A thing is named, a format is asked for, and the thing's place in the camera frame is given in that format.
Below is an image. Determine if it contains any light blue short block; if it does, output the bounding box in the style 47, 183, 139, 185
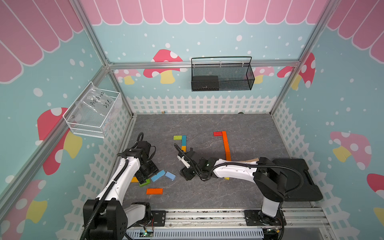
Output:
165, 172, 176, 181

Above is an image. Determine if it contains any orange block front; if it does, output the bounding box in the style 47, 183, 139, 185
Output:
146, 188, 164, 195

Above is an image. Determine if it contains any red small block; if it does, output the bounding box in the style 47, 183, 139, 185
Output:
213, 132, 223, 137

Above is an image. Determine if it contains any natural wood block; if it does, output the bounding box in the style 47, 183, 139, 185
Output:
247, 158, 260, 162

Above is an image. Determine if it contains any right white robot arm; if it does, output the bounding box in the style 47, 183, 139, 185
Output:
174, 144, 304, 226

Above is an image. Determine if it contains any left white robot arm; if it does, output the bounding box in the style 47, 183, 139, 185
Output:
80, 133, 159, 240

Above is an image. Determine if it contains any light blue long block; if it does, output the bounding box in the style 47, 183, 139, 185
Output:
151, 170, 166, 182

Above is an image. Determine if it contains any yellow-orange small block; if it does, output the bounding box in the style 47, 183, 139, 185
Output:
131, 177, 139, 183

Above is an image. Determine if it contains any clear plastic bag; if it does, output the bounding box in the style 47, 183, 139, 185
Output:
78, 85, 115, 118

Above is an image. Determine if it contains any black box in basket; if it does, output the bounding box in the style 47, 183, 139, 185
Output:
191, 76, 220, 92

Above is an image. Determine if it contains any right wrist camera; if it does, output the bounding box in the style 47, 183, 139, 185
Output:
178, 151, 199, 169

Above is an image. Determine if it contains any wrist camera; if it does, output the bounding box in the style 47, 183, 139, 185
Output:
178, 151, 199, 169
136, 141, 152, 157

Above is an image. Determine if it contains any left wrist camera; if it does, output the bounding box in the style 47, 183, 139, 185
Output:
136, 141, 152, 157

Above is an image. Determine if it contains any black wire basket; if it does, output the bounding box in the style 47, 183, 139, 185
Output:
191, 56, 255, 91

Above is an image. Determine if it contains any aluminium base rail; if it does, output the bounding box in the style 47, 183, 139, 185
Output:
124, 208, 336, 240

